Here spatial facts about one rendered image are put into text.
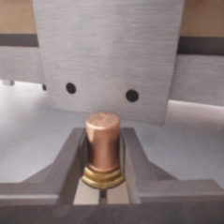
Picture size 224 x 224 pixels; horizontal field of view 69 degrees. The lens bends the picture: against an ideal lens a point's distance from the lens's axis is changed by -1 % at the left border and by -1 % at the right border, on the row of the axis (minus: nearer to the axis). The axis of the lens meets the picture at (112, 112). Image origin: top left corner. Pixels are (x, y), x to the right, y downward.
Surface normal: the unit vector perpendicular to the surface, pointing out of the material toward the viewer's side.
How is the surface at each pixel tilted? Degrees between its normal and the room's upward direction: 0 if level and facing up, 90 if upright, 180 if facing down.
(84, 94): 90
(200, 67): 90
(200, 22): 90
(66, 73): 90
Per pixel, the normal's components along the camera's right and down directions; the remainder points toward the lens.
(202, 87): -0.32, 0.42
